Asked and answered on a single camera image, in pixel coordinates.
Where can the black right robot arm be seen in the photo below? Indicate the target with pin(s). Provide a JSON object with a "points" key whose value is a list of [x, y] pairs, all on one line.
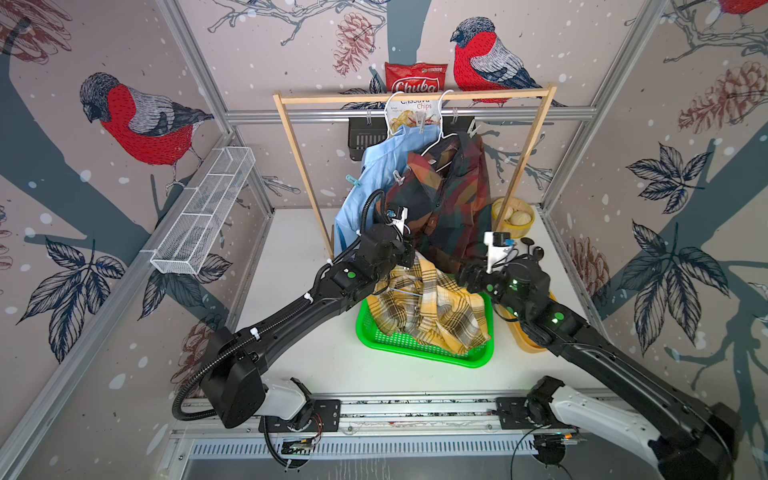
{"points": [[678, 435]]}

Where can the red Chuba chips bag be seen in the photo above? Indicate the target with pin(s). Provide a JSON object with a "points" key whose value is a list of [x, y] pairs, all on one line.
{"points": [[416, 78]]}

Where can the yellow plastic tray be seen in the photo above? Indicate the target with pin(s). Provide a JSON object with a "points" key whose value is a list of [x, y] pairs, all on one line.
{"points": [[512, 308]]}

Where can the white wire mesh shelf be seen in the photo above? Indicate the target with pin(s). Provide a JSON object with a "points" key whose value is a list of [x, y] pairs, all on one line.
{"points": [[192, 235]]}

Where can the white wire hanger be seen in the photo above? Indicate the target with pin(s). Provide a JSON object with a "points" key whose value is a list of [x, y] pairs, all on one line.
{"points": [[441, 133], [396, 113]]}

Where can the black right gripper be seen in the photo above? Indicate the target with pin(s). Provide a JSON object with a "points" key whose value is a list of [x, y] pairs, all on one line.
{"points": [[476, 272]]}

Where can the green plastic mesh basket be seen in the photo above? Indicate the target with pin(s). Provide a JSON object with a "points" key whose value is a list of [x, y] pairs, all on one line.
{"points": [[369, 335]]}

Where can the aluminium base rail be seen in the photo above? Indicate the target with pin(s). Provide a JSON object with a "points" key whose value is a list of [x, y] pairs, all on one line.
{"points": [[420, 414]]}

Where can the wooden clothes rack frame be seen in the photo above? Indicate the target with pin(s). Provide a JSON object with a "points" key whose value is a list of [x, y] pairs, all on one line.
{"points": [[545, 94]]}

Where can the white cassava chips bag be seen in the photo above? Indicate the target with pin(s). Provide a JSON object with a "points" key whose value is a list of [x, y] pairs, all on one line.
{"points": [[422, 113]]}

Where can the yellow plaid long-sleeve shirt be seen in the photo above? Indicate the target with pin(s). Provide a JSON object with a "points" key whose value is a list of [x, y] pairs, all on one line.
{"points": [[428, 305]]}

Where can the dark multicolour plaid shirt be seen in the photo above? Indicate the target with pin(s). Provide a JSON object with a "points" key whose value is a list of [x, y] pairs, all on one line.
{"points": [[447, 193]]}

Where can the teal clothespin on blue shirt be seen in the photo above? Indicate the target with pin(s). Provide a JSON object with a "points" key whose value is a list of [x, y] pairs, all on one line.
{"points": [[352, 180]]}

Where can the black wall-mounted basket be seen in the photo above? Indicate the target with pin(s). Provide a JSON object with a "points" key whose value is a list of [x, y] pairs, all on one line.
{"points": [[363, 132]]}

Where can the white wire hanger left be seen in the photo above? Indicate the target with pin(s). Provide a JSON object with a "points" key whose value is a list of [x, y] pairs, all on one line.
{"points": [[396, 113]]}

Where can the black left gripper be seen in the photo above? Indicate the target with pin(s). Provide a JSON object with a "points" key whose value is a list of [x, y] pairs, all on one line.
{"points": [[407, 246]]}

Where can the light blue long-sleeve shirt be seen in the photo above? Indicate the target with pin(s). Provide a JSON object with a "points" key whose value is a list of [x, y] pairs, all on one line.
{"points": [[380, 162]]}

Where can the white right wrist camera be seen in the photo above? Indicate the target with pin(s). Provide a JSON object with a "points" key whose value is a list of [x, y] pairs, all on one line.
{"points": [[499, 246]]}

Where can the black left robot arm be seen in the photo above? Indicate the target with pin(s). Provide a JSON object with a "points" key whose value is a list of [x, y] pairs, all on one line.
{"points": [[230, 384]]}

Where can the white wire hanger right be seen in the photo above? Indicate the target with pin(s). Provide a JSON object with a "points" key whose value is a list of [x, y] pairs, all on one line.
{"points": [[441, 133]]}

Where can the white clothespin on dark shirt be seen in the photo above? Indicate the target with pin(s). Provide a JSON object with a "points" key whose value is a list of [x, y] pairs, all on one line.
{"points": [[400, 177]]}

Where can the aluminium frame corner post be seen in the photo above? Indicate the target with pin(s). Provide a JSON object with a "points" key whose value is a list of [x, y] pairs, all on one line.
{"points": [[179, 27]]}

